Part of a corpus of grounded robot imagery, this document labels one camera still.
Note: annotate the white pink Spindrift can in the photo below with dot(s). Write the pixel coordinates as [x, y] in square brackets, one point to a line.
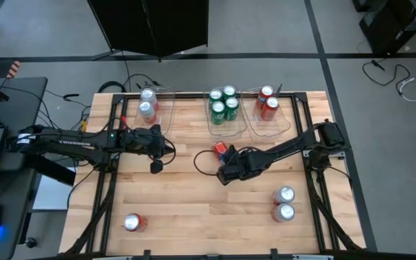
[146, 110]
[148, 95]
[284, 195]
[284, 212]

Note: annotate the clear plastic bin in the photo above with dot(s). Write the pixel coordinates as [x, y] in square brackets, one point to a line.
[154, 130]
[273, 128]
[229, 130]

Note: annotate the black divider panel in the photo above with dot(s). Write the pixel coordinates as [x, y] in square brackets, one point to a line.
[150, 25]

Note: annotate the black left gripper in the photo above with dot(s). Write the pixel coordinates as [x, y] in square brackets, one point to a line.
[143, 139]

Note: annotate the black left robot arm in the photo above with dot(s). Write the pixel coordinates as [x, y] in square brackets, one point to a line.
[74, 142]

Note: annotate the yellow connector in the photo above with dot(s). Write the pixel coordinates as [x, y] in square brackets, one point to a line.
[83, 125]

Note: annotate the orange black striped marker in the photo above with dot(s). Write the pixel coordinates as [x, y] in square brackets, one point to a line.
[13, 68]

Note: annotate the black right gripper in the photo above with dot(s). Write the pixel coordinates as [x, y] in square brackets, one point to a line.
[244, 164]

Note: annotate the black equipment case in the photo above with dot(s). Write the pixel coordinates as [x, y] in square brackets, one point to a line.
[392, 25]

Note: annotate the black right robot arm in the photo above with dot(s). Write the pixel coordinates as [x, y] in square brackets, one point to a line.
[291, 142]

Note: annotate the small black desk gadget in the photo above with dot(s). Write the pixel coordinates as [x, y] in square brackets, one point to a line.
[10, 147]

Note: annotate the red tag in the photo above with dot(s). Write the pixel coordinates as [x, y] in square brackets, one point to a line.
[124, 118]

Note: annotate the orange Fanta soda can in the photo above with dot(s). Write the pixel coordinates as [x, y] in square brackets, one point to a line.
[265, 94]
[271, 107]
[219, 147]
[134, 222]

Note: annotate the black desk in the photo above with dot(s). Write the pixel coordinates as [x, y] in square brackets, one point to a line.
[27, 97]

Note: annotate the black round knob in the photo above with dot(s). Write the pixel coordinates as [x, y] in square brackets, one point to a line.
[31, 242]

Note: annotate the white board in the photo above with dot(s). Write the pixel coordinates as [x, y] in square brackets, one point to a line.
[52, 195]

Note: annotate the green Sprite soda can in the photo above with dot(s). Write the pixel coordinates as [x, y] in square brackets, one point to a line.
[218, 112]
[229, 91]
[215, 95]
[232, 107]

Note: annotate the black aluminium table frame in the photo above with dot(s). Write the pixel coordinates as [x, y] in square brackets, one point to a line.
[186, 96]

